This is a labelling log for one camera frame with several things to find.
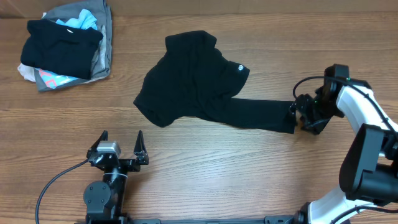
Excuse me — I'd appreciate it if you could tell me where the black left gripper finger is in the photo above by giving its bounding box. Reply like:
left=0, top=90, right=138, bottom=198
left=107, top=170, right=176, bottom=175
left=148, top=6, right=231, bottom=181
left=134, top=130, right=149, bottom=165
left=86, top=130, right=108, bottom=158

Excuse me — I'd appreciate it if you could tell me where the black t-shirt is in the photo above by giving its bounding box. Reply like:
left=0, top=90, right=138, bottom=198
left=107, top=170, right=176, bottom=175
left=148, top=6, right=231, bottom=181
left=134, top=30, right=296, bottom=134

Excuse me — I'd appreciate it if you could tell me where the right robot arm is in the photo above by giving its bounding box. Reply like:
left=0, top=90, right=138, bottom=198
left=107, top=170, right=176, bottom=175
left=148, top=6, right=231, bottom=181
left=289, top=64, right=397, bottom=224

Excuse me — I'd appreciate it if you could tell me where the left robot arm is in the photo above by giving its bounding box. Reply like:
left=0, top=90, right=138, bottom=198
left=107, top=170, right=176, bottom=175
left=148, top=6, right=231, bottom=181
left=83, top=131, right=149, bottom=223

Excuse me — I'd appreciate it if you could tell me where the blue garment with red print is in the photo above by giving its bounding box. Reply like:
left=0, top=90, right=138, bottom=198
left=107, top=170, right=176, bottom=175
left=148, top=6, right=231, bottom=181
left=36, top=68, right=77, bottom=89

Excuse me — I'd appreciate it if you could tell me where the white folded garment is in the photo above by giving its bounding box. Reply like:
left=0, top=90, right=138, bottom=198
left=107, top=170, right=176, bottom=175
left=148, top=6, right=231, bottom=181
left=17, top=63, right=35, bottom=83

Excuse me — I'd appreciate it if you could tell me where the folded black shirt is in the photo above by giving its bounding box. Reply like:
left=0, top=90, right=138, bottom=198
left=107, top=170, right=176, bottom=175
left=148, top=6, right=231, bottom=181
left=21, top=19, right=103, bottom=80

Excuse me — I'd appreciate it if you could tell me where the light blue garment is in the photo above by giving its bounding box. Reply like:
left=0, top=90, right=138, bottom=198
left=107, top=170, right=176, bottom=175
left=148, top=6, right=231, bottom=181
left=55, top=9, right=98, bottom=30

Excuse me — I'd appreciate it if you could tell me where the folded grey shirt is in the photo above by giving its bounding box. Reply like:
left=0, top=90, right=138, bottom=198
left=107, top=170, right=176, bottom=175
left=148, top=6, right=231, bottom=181
left=18, top=1, right=112, bottom=91

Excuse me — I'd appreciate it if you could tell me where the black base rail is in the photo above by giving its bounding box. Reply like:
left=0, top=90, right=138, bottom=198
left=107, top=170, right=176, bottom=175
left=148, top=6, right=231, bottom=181
left=74, top=215, right=296, bottom=224

